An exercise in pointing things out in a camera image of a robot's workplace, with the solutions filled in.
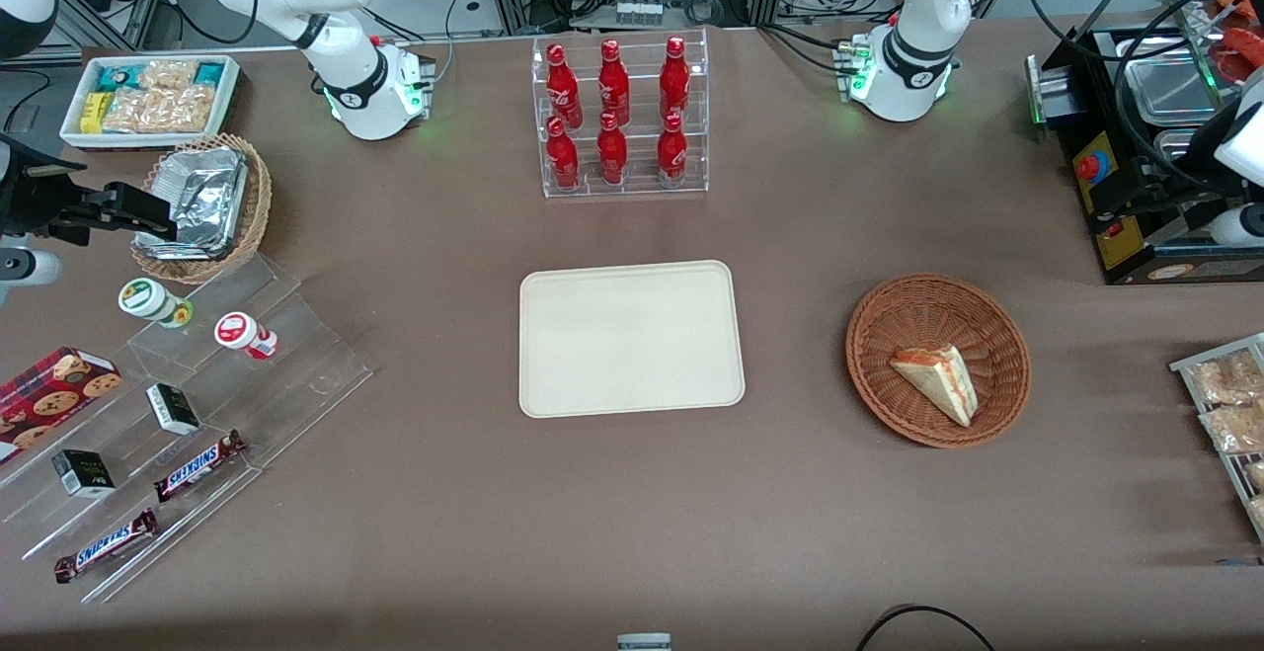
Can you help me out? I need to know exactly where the clear acrylic stepped shelf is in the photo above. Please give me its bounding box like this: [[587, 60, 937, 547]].
[[0, 251, 374, 605]]

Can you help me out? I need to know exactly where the clear rice cracker bag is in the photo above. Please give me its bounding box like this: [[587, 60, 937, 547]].
[[104, 88, 214, 134], [138, 60, 198, 92]]

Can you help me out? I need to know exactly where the red cola bottle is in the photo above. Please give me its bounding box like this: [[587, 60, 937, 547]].
[[545, 116, 581, 191], [660, 36, 691, 121], [657, 113, 689, 188], [597, 39, 631, 126], [545, 42, 584, 128], [596, 112, 629, 186]]

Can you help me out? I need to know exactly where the tray of packaged snacks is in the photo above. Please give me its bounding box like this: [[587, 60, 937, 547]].
[[1170, 333, 1264, 543]]

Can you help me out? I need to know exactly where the light tan wicker basket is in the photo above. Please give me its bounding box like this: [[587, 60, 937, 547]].
[[130, 133, 274, 285]]

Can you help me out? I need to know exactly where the black floor cable loop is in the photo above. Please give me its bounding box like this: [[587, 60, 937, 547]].
[[854, 604, 998, 651]]

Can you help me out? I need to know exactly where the triangular sandwich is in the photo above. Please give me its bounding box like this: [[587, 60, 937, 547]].
[[889, 343, 981, 429]]

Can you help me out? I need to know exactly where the aluminium foil tray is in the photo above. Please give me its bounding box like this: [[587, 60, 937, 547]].
[[133, 145, 250, 262]]

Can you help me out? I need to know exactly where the beige plastic tray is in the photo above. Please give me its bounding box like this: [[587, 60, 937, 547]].
[[518, 259, 747, 420]]

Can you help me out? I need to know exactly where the black control box machine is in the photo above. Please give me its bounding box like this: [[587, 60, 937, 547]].
[[1027, 24, 1264, 286]]

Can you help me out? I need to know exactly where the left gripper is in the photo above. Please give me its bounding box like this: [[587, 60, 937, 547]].
[[1090, 66, 1264, 225]]

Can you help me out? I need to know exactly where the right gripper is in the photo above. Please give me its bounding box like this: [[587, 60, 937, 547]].
[[0, 132, 180, 248]]

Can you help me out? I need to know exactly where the red lid yogurt cup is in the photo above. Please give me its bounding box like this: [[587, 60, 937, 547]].
[[214, 311, 279, 362]]

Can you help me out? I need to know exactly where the red plaid cookie box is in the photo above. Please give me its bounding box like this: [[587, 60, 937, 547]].
[[0, 346, 124, 464]]

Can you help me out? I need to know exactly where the white plastic snack bin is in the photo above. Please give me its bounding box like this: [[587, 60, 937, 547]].
[[59, 54, 243, 151]]

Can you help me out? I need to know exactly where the clear acrylic bottle rack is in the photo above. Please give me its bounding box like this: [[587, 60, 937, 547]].
[[531, 27, 710, 200]]

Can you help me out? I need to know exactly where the small black carton box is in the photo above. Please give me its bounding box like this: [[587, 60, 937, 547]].
[[145, 383, 201, 437], [51, 449, 117, 499]]

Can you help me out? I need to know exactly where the brown wicker basket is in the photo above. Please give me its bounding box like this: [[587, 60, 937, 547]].
[[845, 274, 1032, 449]]

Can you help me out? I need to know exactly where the green lid yogurt cup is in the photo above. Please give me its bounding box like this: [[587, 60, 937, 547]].
[[118, 278, 195, 329]]

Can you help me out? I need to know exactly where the Snickers chocolate bar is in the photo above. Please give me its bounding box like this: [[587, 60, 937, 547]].
[[53, 509, 161, 585], [153, 430, 248, 504]]

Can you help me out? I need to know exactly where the stainless steel pan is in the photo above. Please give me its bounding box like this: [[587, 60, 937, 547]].
[[1153, 127, 1212, 170], [1124, 56, 1222, 128]]

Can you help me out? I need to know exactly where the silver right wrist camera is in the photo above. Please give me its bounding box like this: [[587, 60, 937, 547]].
[[0, 246, 62, 287]]

